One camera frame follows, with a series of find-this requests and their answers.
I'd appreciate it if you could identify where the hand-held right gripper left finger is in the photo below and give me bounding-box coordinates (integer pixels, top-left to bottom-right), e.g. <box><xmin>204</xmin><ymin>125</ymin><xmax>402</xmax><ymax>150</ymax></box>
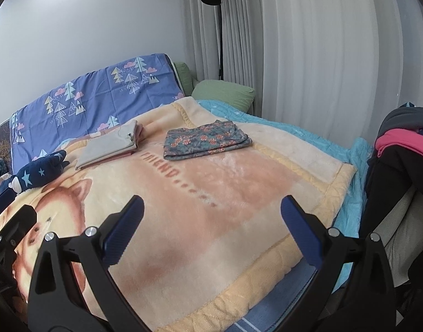
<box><xmin>27</xmin><ymin>194</ymin><xmax>145</xmax><ymax>332</ymax></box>

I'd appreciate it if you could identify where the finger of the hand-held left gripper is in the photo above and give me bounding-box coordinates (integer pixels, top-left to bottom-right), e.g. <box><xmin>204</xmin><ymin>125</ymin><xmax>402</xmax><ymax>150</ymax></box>
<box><xmin>0</xmin><ymin>205</ymin><xmax>37</xmax><ymax>253</ymax></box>
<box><xmin>0</xmin><ymin>190</ymin><xmax>17</xmax><ymax>222</ymax></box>

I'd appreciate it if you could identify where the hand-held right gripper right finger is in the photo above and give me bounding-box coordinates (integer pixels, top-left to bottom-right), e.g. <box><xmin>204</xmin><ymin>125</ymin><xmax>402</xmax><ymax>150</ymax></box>
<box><xmin>280</xmin><ymin>194</ymin><xmax>396</xmax><ymax>332</ymax></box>

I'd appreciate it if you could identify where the teal floral shirt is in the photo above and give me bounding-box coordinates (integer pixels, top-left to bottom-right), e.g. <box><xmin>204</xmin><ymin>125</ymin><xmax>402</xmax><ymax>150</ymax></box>
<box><xmin>163</xmin><ymin>120</ymin><xmax>252</xmax><ymax>160</ymax></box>

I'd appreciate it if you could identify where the pile of clothes on chair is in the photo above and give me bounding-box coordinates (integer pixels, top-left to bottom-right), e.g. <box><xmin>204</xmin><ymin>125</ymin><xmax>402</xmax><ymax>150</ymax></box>
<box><xmin>358</xmin><ymin>135</ymin><xmax>423</xmax><ymax>332</ymax></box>

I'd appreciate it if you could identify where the navy star fleece garment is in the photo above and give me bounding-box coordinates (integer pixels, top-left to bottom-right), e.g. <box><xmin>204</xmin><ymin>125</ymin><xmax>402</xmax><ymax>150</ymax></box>
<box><xmin>0</xmin><ymin>149</ymin><xmax>69</xmax><ymax>194</ymax></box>

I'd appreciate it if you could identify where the dark printed headboard cover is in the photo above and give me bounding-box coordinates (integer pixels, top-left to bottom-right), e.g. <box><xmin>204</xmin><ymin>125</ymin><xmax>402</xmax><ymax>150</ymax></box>
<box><xmin>0</xmin><ymin>119</ymin><xmax>13</xmax><ymax>167</ymax></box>

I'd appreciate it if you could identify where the blue denim-look bed sheet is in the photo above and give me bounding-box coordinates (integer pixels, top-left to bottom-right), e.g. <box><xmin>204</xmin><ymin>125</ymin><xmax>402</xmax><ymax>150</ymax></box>
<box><xmin>229</xmin><ymin>256</ymin><xmax>323</xmax><ymax>332</ymax></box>

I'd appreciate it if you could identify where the cream printed fleece blanket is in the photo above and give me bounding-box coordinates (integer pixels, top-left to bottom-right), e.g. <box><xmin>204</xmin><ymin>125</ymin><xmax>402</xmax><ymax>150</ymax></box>
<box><xmin>0</xmin><ymin>96</ymin><xmax>357</xmax><ymax>332</ymax></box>

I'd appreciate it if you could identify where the folded beige garment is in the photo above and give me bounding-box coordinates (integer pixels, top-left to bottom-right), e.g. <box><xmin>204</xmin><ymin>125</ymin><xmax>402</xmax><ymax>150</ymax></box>
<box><xmin>75</xmin><ymin>120</ymin><xmax>139</xmax><ymax>171</ymax></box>

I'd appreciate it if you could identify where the folded pink garment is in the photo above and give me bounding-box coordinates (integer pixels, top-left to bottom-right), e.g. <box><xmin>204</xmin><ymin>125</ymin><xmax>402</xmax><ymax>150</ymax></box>
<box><xmin>94</xmin><ymin>123</ymin><xmax>145</xmax><ymax>163</ymax></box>

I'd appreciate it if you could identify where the light blue quilt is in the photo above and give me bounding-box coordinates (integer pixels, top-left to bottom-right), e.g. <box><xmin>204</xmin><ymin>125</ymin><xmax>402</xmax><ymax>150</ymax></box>
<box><xmin>197</xmin><ymin>99</ymin><xmax>373</xmax><ymax>287</ymax></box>

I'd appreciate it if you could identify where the beige chair seat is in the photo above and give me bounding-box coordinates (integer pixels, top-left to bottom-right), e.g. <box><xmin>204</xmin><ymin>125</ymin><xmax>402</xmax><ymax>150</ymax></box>
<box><xmin>378</xmin><ymin>183</ymin><xmax>423</xmax><ymax>286</ymax></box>

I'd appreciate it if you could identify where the blue tree-print pillow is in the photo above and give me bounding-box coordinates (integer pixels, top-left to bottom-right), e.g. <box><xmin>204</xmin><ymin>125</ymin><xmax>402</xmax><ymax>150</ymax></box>
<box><xmin>10</xmin><ymin>53</ymin><xmax>185</xmax><ymax>175</ymax></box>

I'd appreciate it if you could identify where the grey hoodie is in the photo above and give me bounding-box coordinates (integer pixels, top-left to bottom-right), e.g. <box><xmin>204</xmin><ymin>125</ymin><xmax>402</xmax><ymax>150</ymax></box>
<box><xmin>377</xmin><ymin>107</ymin><xmax>423</xmax><ymax>139</ymax></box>

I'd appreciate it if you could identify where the green pillow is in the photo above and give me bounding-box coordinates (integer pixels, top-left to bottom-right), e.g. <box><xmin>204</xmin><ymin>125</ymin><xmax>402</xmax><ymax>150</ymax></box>
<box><xmin>191</xmin><ymin>79</ymin><xmax>256</xmax><ymax>114</ymax></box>

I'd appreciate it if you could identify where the green cushion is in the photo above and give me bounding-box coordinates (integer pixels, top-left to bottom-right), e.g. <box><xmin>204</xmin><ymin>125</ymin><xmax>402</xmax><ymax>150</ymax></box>
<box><xmin>173</xmin><ymin>61</ymin><xmax>198</xmax><ymax>97</ymax></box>

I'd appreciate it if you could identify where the white curtain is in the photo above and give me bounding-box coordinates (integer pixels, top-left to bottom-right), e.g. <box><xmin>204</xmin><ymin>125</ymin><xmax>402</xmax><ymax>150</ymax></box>
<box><xmin>182</xmin><ymin>0</ymin><xmax>423</xmax><ymax>146</ymax></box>

